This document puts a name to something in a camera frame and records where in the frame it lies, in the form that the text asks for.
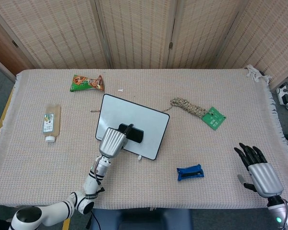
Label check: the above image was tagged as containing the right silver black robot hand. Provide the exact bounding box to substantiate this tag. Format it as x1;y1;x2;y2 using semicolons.
233;142;284;198

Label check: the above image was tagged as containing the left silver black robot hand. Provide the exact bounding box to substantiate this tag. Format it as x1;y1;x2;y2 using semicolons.
98;123;134;159

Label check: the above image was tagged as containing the black rectangular block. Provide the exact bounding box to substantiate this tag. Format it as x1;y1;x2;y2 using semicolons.
118;123;145;144

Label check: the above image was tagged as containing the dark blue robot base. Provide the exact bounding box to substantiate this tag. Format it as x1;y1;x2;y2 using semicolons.
89;208;193;230

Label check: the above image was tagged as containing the white board with black frame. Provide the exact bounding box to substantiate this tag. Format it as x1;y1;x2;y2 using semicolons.
95;93;170;161

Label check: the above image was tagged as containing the beige woven tablecloth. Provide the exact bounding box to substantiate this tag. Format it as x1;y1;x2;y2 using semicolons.
0;64;288;211

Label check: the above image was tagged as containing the clear plastic drink bottle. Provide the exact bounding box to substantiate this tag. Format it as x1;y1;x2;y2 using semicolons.
42;103;61;144

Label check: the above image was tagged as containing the green orange snack bag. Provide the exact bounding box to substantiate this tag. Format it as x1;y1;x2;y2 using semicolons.
69;74;105;92

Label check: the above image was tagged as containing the blue snack packet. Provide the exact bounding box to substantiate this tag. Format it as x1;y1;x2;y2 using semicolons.
176;163;204;182

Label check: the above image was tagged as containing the green paper card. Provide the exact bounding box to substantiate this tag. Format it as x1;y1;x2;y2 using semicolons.
201;106;227;131

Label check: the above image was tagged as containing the white power strip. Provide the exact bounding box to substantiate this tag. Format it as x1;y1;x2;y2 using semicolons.
276;83;288;106

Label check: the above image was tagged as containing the bamboo folding screen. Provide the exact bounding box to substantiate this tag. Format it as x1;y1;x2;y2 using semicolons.
0;0;288;91

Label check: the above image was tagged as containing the twine rope bundle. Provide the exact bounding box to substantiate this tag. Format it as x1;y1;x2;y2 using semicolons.
170;96;208;118

